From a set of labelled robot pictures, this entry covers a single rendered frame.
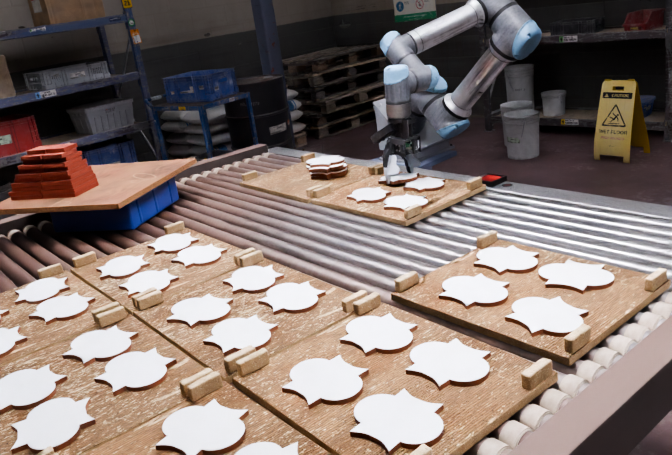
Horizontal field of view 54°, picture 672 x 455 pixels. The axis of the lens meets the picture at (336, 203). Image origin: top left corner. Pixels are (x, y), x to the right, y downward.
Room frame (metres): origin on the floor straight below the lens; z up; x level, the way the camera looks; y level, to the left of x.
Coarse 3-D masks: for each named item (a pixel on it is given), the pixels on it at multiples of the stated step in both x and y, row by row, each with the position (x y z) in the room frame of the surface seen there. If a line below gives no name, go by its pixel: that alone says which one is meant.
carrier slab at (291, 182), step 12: (288, 168) 2.41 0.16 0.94; (300, 168) 2.39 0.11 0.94; (348, 168) 2.29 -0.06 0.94; (360, 168) 2.27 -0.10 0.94; (252, 180) 2.31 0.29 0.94; (264, 180) 2.29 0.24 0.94; (276, 180) 2.27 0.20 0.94; (288, 180) 2.24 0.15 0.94; (300, 180) 2.22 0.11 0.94; (312, 180) 2.20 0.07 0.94; (324, 180) 2.18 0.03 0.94; (336, 180) 2.15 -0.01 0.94; (348, 180) 2.13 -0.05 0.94; (360, 180) 2.12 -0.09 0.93; (264, 192) 2.19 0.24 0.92; (276, 192) 2.12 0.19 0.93; (288, 192) 2.09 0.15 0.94; (300, 192) 2.07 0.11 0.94
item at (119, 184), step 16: (176, 160) 2.35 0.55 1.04; (192, 160) 2.32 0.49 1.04; (96, 176) 2.28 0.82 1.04; (112, 176) 2.24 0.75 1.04; (128, 176) 2.21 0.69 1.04; (144, 176) 2.17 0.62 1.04; (160, 176) 2.14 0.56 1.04; (96, 192) 2.04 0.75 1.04; (112, 192) 2.01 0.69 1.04; (128, 192) 1.99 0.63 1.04; (144, 192) 2.01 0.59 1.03; (0, 208) 2.02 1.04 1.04; (16, 208) 1.99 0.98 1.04; (32, 208) 1.97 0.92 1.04; (48, 208) 1.95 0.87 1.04; (64, 208) 1.93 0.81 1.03; (80, 208) 1.91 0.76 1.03; (96, 208) 1.90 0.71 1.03; (112, 208) 1.88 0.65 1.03
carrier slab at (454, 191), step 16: (432, 176) 2.04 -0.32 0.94; (336, 192) 2.01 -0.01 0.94; (400, 192) 1.92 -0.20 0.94; (416, 192) 1.89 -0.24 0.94; (432, 192) 1.87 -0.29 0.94; (448, 192) 1.85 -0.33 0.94; (464, 192) 1.83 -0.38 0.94; (336, 208) 1.88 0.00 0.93; (352, 208) 1.83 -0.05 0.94; (368, 208) 1.81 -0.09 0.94; (432, 208) 1.73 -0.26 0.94; (400, 224) 1.68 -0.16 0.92
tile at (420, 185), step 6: (420, 180) 1.97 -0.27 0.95; (426, 180) 1.97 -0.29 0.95; (432, 180) 1.96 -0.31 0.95; (438, 180) 1.95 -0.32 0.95; (444, 180) 1.95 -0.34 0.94; (408, 186) 1.93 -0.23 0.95; (414, 186) 1.92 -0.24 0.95; (420, 186) 1.91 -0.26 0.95; (426, 186) 1.90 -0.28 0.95; (432, 186) 1.89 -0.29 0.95; (438, 186) 1.89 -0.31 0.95; (420, 192) 1.88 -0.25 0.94
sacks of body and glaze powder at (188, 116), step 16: (288, 96) 7.03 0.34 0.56; (176, 112) 6.71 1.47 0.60; (192, 112) 6.53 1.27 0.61; (208, 112) 6.38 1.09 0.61; (224, 112) 6.44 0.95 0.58; (176, 128) 6.63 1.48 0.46; (192, 128) 6.47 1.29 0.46; (224, 128) 6.44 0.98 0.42; (176, 144) 6.84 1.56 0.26; (192, 144) 6.69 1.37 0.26; (224, 144) 6.49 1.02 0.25; (304, 144) 7.08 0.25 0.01
